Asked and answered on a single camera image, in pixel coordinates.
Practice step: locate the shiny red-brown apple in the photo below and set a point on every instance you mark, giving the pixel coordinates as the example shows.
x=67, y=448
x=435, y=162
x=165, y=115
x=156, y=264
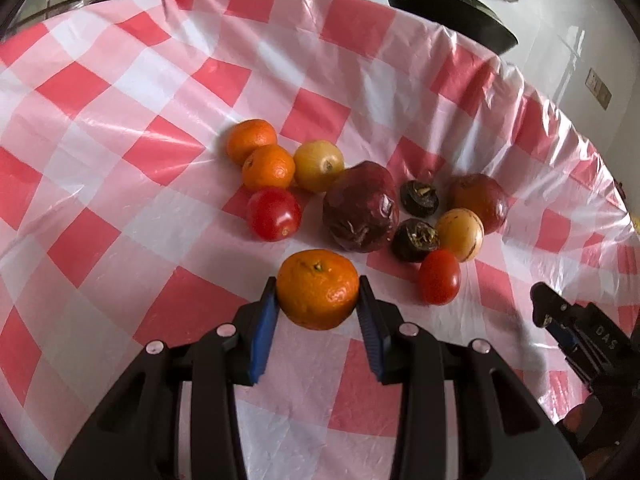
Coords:
x=477, y=200

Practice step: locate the red white checked tablecloth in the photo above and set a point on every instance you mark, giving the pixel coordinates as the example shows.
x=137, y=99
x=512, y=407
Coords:
x=150, y=110

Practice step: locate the dark red wrinkled apple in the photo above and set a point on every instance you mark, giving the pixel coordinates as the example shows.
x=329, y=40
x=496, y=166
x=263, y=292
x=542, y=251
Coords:
x=361, y=207

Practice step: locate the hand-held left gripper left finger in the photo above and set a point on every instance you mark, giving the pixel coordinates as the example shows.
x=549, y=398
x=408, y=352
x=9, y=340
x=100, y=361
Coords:
x=265, y=330

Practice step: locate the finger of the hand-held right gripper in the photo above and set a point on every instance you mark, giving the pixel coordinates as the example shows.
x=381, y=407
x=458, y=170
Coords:
x=547, y=310

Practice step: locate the beige wall socket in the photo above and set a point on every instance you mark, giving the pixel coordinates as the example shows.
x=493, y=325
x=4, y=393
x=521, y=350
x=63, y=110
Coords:
x=598, y=88

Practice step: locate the red tomato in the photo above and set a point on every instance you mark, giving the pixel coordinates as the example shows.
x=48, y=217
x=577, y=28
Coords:
x=273, y=214
x=439, y=276

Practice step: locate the yellow striped pepino melon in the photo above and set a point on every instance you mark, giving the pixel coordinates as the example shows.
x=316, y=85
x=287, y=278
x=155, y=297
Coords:
x=318, y=165
x=460, y=234

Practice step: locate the mandarin orange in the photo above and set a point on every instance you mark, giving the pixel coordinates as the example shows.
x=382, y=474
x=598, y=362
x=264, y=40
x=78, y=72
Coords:
x=317, y=287
x=250, y=137
x=268, y=167

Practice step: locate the black frying pan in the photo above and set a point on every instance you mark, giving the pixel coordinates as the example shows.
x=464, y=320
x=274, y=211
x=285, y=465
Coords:
x=450, y=5

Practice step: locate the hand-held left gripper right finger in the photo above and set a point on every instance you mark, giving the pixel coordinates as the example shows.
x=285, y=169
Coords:
x=372, y=330

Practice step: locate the dark mangosteen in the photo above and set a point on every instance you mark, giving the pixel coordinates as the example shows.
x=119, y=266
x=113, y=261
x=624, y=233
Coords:
x=419, y=198
x=415, y=241

